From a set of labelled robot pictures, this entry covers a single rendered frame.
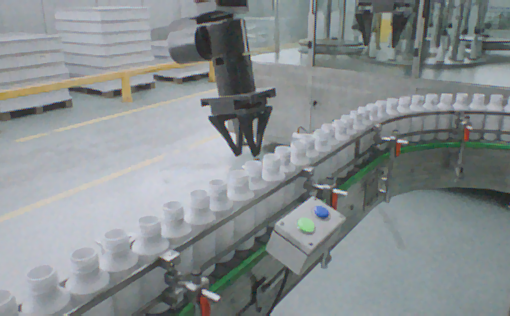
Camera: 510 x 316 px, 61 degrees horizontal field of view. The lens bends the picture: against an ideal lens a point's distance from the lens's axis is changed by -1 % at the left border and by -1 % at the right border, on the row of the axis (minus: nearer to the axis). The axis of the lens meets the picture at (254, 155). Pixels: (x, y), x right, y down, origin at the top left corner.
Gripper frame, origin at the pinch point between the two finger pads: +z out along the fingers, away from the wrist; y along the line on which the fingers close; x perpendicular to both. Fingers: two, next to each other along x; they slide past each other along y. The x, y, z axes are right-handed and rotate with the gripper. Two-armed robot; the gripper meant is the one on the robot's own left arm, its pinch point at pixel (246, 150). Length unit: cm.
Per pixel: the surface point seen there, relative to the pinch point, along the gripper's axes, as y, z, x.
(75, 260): -12.3, 8.3, -24.9
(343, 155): -12, 19, 58
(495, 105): 19, 19, 123
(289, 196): -12.4, 19.9, 28.8
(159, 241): -11.5, 11.9, -11.3
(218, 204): -12.6, 12.2, 4.8
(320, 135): -11.8, 9.7, 46.2
